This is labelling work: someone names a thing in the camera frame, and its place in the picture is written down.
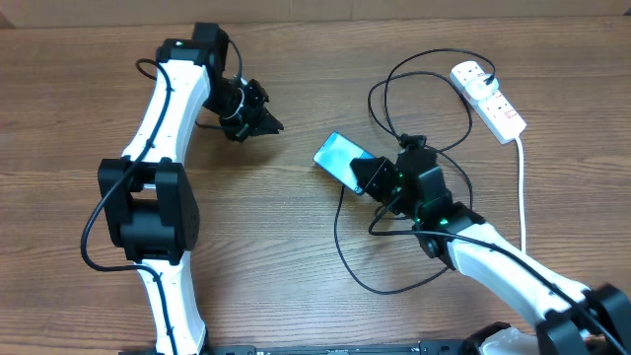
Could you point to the Galaxy smartphone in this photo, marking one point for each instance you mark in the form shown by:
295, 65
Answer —
335, 156

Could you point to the white power strip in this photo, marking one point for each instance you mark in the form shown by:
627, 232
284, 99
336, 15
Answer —
496, 111

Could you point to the white charger plug adapter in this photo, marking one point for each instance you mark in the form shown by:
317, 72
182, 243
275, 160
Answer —
481, 87

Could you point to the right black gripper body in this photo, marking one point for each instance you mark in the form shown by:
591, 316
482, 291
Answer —
385, 185

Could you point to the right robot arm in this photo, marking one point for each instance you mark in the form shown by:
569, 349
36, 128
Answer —
567, 316

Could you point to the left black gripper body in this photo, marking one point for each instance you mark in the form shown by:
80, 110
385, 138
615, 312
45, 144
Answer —
240, 107

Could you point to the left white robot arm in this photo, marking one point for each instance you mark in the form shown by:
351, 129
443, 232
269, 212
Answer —
148, 202

